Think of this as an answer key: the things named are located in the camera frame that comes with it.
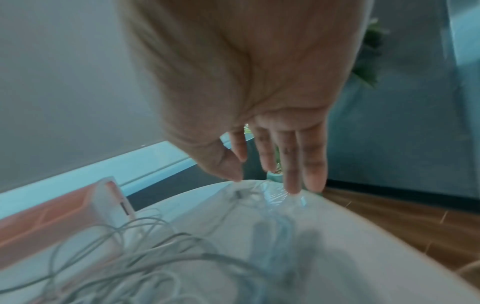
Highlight person's right hand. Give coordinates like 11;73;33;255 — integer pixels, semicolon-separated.
118;0;376;194

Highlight clear plastic bag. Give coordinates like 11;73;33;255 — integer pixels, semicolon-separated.
226;179;312;214

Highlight green leafy plant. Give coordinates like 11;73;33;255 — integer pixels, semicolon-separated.
351;18;391;88

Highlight white window sill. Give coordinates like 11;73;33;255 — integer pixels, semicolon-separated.
0;132;233;221

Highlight white and pink box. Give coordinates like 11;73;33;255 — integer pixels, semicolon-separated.
0;176;137;304

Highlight tangle of white cables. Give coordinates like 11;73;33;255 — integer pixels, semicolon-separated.
0;190;301;304

